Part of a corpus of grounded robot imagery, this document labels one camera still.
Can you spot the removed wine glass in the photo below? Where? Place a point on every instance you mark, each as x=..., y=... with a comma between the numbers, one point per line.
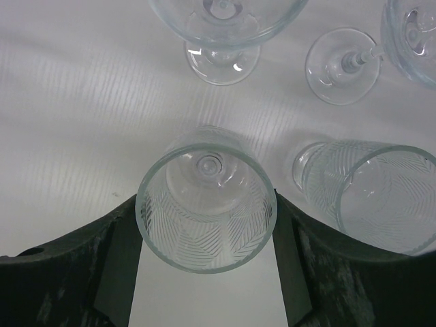
x=343, y=65
x=378, y=193

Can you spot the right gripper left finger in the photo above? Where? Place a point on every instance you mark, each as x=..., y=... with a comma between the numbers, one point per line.
x=84, y=278

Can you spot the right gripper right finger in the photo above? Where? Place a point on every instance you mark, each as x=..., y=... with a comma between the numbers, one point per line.
x=330, y=279

